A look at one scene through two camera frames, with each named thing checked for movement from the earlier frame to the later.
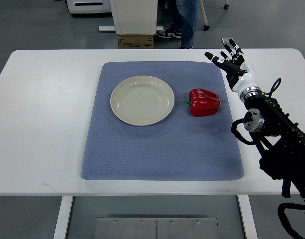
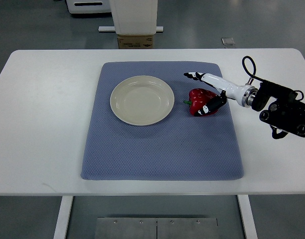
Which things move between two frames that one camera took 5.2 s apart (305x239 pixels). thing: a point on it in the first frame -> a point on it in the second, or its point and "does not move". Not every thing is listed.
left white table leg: x=60 y=233 does not move
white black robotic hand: x=240 y=73 -> x=244 y=95
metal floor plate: x=156 y=228 does not move
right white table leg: x=247 y=216 does not move
